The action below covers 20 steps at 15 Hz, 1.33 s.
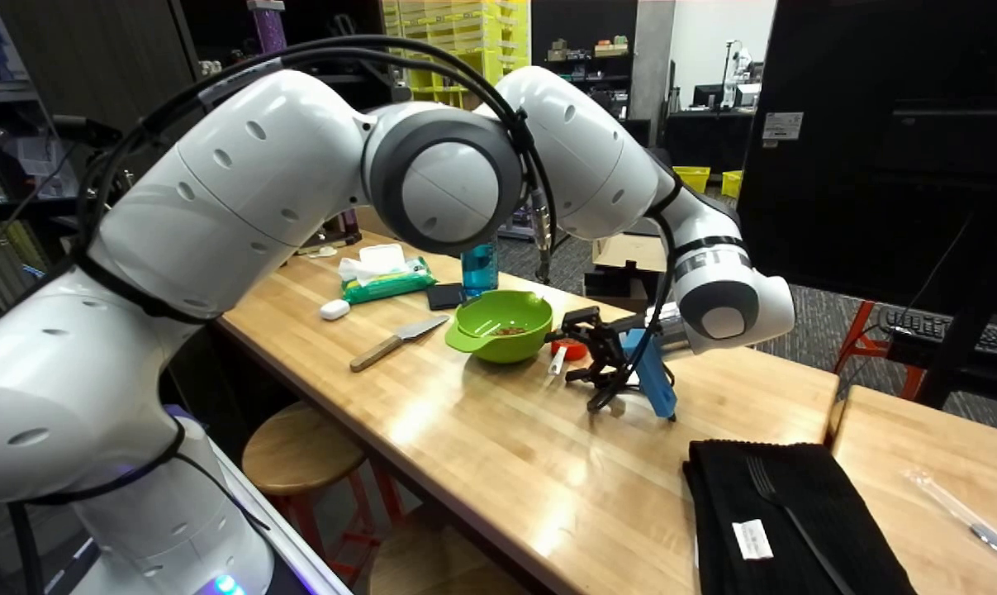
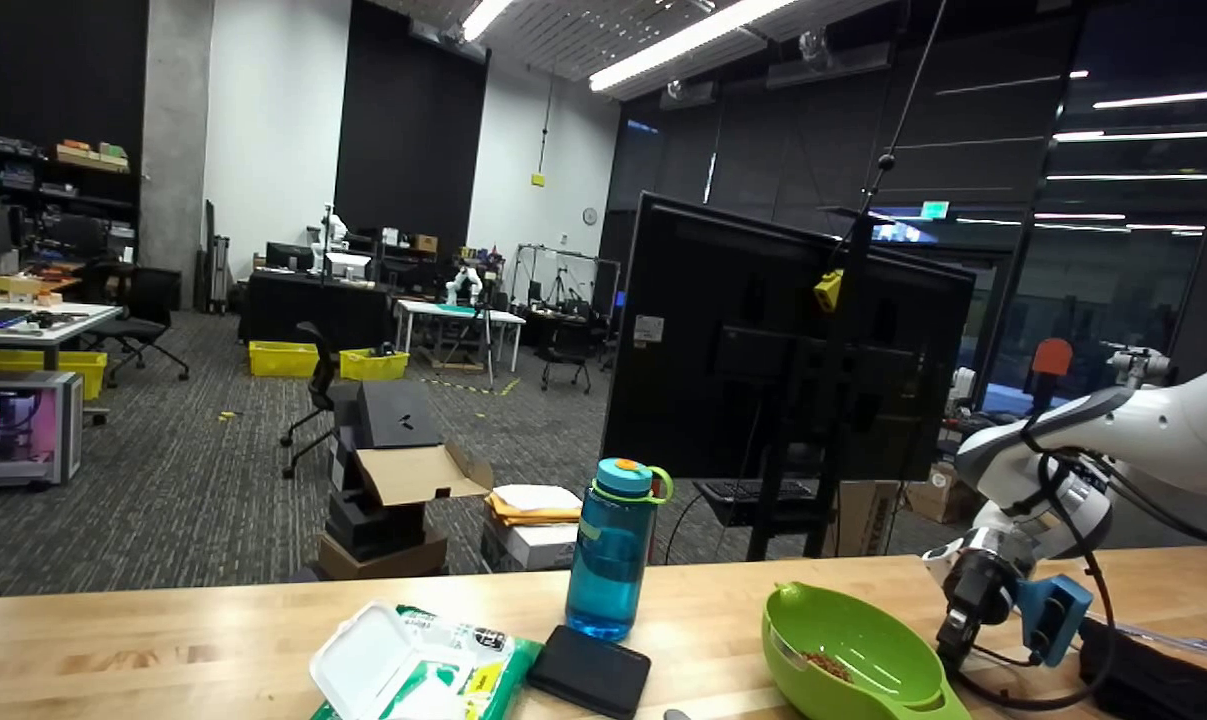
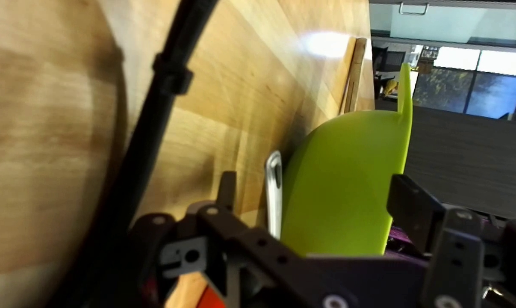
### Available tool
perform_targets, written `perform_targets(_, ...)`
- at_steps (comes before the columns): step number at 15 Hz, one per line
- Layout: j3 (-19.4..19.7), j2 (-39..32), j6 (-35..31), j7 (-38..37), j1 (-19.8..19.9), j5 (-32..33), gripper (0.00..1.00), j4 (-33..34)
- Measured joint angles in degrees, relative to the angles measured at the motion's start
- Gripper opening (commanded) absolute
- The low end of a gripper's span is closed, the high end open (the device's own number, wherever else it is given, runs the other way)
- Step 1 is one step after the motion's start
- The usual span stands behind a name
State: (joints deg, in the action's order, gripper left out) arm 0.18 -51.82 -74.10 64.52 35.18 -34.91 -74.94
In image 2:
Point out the black draped desk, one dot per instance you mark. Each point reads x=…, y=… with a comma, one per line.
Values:
x=308, y=305

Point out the green plastic bowl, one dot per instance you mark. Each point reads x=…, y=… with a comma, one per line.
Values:
x=863, y=650

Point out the orange round cap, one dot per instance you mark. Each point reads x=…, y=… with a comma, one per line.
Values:
x=1052, y=358

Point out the white table with clutter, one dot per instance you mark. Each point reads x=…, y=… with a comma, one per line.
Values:
x=23, y=320

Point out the green wet wipes packet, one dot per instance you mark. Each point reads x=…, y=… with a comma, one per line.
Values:
x=413, y=670

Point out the black flat case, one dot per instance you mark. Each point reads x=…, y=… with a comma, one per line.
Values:
x=1153, y=680

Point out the camera on tripod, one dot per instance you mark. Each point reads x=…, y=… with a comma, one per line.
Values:
x=481, y=335

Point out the white box with yellow envelopes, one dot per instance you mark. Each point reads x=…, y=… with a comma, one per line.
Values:
x=533, y=520

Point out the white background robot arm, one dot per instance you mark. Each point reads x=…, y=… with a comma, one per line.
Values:
x=331, y=240
x=463, y=283

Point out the black pole stand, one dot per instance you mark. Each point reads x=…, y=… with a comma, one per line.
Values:
x=868, y=200

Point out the green exit sign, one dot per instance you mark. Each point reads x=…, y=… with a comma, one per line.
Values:
x=934, y=210

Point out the blue water bottle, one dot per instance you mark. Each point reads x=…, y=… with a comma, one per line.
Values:
x=608, y=560

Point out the black office chair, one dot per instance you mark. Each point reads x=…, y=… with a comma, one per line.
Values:
x=313, y=390
x=568, y=350
x=138, y=310

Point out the large black monitor on stand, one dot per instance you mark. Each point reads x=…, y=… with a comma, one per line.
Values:
x=763, y=340

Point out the yellow plastic bin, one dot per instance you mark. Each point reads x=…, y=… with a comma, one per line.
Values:
x=43, y=365
x=283, y=358
x=373, y=364

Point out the black storage shelf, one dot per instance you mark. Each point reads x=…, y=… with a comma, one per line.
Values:
x=63, y=210

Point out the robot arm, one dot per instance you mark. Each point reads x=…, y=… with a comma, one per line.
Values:
x=1163, y=440

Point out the black wallet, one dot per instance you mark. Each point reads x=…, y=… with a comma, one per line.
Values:
x=588, y=672

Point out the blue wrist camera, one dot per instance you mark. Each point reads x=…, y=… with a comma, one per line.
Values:
x=1053, y=615

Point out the glass computer case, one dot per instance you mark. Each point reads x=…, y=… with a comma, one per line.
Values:
x=18, y=425

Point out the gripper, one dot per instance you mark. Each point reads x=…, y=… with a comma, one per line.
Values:
x=981, y=590

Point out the tall cardboard box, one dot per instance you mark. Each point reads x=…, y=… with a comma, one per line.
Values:
x=863, y=518

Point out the black keyboard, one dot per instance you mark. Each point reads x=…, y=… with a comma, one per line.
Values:
x=753, y=490

